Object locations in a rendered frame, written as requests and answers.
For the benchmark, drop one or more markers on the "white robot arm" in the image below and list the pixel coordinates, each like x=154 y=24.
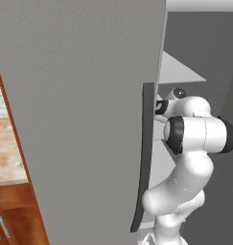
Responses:
x=191 y=134

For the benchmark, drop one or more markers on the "grey fridge door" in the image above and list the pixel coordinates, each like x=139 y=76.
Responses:
x=76 y=108

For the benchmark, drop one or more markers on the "pale grey fridge shelf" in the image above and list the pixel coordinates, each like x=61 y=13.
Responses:
x=174 y=71

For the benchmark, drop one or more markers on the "brown wooden cupboard side panel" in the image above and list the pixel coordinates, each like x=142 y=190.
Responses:
x=12 y=134

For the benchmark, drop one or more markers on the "grey fridge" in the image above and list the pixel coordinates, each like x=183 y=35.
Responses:
x=201 y=41

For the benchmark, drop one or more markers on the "brown wooden drawer front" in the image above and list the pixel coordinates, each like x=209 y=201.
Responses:
x=15 y=193

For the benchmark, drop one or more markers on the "brown wooden cupboard door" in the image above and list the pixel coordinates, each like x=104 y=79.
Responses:
x=23 y=225

